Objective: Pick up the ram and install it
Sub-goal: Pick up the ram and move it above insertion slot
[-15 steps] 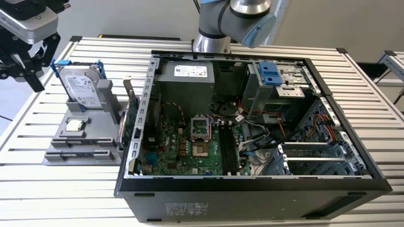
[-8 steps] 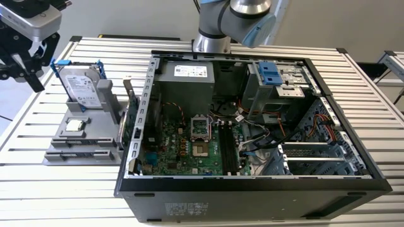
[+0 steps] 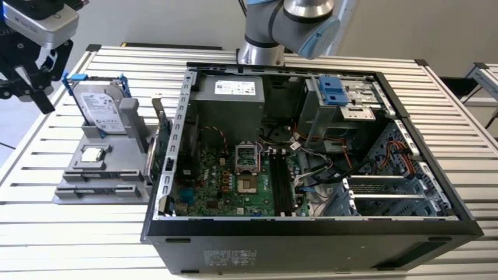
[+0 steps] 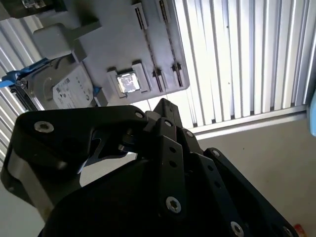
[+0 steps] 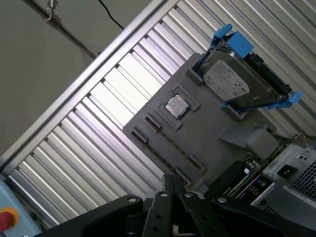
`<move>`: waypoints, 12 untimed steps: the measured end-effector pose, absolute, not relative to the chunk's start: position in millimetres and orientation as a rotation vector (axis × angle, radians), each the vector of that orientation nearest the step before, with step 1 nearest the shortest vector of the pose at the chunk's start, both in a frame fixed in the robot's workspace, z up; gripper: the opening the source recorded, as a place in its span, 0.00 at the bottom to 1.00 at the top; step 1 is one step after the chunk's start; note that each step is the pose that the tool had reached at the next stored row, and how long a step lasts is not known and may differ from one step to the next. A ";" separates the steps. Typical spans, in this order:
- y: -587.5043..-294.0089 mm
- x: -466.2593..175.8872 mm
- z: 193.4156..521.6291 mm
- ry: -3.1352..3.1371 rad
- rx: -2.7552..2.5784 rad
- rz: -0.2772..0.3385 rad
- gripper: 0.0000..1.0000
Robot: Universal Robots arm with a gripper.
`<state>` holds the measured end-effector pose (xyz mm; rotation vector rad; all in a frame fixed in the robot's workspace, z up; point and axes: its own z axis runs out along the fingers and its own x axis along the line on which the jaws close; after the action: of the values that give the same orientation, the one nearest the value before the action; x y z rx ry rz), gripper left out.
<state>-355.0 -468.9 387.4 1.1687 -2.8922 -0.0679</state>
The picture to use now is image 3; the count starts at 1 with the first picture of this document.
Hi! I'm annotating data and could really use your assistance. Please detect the metal socket cover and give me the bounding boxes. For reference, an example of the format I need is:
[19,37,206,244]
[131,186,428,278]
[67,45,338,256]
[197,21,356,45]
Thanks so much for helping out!
[234,142,261,175]

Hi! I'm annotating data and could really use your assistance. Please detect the silver CPU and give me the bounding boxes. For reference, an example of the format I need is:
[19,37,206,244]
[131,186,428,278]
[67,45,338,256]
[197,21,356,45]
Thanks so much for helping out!
[79,147,106,163]

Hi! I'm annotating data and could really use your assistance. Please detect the black PC case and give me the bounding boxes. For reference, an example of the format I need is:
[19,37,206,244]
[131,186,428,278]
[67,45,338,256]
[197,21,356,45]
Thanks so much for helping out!
[139,61,486,275]

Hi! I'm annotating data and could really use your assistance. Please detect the black power cable bundle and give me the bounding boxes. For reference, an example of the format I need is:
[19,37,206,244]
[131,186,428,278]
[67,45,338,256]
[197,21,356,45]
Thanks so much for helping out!
[258,124,376,191]

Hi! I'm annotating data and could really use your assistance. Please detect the aluminium side table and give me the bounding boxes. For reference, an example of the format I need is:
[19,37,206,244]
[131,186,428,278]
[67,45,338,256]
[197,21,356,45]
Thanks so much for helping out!
[461,61,498,106]

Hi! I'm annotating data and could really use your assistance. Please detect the hard disk in blue carrier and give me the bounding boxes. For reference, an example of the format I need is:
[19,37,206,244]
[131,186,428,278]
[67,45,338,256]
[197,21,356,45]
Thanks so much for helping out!
[61,73,131,138]

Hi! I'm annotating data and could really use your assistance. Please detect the black case fan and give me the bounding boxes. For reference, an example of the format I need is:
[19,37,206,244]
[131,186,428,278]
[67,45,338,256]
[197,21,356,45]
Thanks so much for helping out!
[181,115,202,176]

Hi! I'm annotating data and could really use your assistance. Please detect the green graphics card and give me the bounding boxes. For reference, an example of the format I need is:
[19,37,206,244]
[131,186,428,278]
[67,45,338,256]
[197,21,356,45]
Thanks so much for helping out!
[143,92,175,184]

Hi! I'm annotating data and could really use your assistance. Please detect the green motherboard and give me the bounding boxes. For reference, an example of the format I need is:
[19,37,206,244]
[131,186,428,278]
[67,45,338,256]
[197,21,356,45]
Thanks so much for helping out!
[173,144,313,218]

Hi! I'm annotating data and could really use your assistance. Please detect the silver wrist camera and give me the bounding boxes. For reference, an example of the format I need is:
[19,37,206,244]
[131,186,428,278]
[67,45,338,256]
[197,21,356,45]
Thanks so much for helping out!
[3,2,82,50]

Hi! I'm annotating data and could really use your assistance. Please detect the blue plastic drive latch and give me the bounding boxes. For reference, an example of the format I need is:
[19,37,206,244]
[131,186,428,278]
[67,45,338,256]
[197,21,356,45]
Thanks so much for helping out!
[318,75,349,107]

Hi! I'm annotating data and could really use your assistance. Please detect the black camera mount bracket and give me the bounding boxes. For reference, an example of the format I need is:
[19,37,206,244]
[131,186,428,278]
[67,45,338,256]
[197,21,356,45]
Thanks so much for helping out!
[38,38,77,82]

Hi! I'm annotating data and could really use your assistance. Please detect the black RAM slot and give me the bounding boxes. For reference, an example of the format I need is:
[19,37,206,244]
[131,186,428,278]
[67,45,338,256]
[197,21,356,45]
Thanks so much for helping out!
[274,150,288,216]
[270,150,284,216]
[280,150,293,216]

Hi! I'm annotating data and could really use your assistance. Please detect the grey power supply unit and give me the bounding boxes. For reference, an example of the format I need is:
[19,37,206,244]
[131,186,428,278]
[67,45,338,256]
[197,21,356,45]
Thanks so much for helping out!
[190,74,266,147]

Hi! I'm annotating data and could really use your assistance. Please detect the grey parts rack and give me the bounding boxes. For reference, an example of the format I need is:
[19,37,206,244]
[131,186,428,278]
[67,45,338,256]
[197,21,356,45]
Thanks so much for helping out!
[53,97,157,207]

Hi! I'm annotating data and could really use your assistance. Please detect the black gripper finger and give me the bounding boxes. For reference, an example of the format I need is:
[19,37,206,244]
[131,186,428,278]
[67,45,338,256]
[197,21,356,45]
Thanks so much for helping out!
[30,86,58,116]

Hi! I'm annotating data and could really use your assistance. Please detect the CPU socket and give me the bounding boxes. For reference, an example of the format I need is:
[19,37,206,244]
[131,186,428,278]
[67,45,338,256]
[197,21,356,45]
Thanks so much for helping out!
[237,174,261,195]

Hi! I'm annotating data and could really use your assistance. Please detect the silver disk bay cage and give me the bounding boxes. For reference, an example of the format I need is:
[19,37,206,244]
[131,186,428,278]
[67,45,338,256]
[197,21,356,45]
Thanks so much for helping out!
[322,174,456,218]

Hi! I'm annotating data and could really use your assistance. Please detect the orange red power wires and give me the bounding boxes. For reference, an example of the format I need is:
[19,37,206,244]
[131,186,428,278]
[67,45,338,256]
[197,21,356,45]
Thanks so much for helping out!
[380,140,417,180]

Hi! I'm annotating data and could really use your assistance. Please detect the multicoloured fan wire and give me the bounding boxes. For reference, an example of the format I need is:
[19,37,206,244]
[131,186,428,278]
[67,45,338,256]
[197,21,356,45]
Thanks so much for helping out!
[199,125,231,156]

